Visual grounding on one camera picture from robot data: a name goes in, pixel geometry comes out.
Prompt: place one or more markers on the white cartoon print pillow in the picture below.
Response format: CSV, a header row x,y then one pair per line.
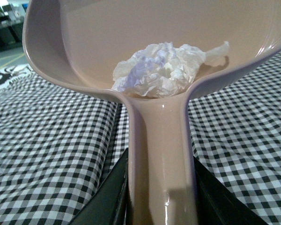
x,y
10,74

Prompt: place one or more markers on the white paper ball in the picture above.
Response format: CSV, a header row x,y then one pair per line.
x,y
161,70

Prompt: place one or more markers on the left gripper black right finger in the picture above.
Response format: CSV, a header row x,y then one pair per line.
x,y
217,205

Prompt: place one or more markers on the beige plastic dustpan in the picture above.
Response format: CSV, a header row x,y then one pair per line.
x,y
77,44

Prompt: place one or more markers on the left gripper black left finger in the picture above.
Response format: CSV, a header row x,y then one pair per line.
x,y
108,205

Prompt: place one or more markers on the black white checkered bedsheet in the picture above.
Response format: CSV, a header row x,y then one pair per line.
x,y
57,146

